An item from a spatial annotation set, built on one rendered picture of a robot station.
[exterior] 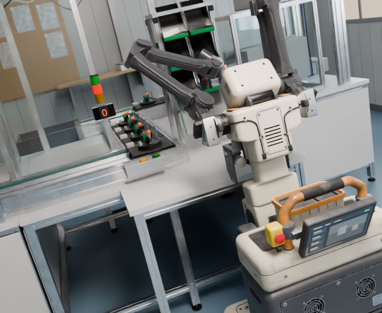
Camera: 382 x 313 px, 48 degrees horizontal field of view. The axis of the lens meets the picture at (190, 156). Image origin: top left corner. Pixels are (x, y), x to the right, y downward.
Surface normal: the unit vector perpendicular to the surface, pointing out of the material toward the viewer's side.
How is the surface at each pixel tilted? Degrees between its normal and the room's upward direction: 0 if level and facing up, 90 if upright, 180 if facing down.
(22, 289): 90
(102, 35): 90
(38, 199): 90
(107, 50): 90
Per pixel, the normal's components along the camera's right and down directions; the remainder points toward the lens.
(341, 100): 0.30, 0.24
